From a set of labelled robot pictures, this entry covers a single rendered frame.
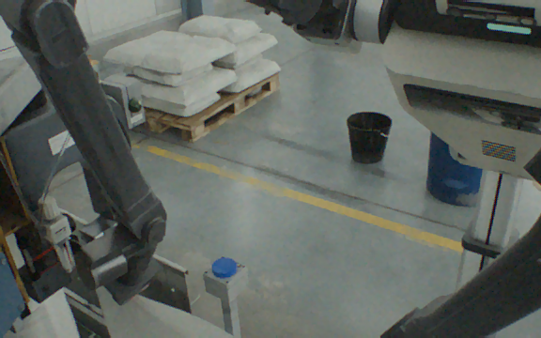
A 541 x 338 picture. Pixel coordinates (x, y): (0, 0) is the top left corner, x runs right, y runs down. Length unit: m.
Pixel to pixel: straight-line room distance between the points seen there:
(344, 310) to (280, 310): 0.28
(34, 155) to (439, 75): 0.66
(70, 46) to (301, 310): 1.93
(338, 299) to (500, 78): 1.72
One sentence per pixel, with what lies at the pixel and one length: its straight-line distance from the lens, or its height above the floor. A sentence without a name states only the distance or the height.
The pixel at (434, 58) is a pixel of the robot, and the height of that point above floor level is 1.40.
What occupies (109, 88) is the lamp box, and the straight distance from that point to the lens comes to 1.03.
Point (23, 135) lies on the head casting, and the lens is 0.90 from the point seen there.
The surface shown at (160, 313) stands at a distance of 0.96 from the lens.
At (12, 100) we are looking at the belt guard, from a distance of 0.85.
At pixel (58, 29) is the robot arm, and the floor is 1.55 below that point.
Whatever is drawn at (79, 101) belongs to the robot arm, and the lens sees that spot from 0.60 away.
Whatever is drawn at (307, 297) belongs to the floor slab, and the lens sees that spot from 2.38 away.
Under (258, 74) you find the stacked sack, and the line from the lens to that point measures 4.29.
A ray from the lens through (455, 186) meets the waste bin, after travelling 2.99.
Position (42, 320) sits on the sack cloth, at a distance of 1.42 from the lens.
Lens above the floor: 1.66
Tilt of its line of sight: 30 degrees down
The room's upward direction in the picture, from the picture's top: 3 degrees counter-clockwise
